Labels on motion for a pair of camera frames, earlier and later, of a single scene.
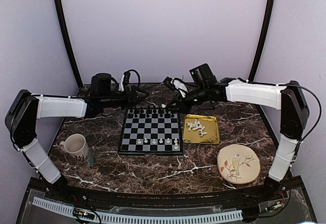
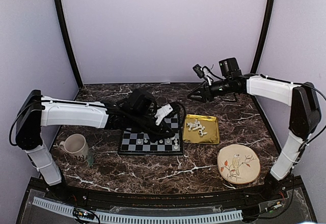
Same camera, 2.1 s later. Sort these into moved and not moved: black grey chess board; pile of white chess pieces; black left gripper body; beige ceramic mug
Moved: black left gripper body
Not moved: black grey chess board; pile of white chess pieces; beige ceramic mug
